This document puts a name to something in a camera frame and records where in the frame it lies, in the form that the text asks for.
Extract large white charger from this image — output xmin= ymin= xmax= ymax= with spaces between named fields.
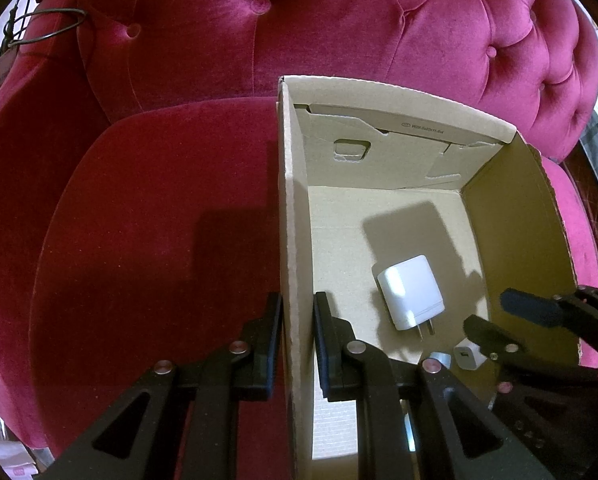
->
xmin=376 ymin=255 xmax=446 ymax=343

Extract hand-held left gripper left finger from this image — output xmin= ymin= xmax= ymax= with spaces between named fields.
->
xmin=44 ymin=292 xmax=284 ymax=480

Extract black cable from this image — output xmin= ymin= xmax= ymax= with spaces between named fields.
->
xmin=0 ymin=0 xmax=88 ymax=58

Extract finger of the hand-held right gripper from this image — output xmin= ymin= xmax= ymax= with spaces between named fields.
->
xmin=464 ymin=314 xmax=598 ymax=382
xmin=500 ymin=286 xmax=598 ymax=334

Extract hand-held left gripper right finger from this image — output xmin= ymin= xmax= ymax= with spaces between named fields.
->
xmin=313 ymin=291 xmax=554 ymax=480

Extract cardboard box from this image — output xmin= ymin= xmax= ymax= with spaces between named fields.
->
xmin=276 ymin=75 xmax=592 ymax=480

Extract red velvet tufted sofa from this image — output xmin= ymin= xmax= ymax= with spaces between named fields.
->
xmin=0 ymin=0 xmax=598 ymax=480

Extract small white plug adapter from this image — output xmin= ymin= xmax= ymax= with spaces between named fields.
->
xmin=453 ymin=338 xmax=487 ymax=372

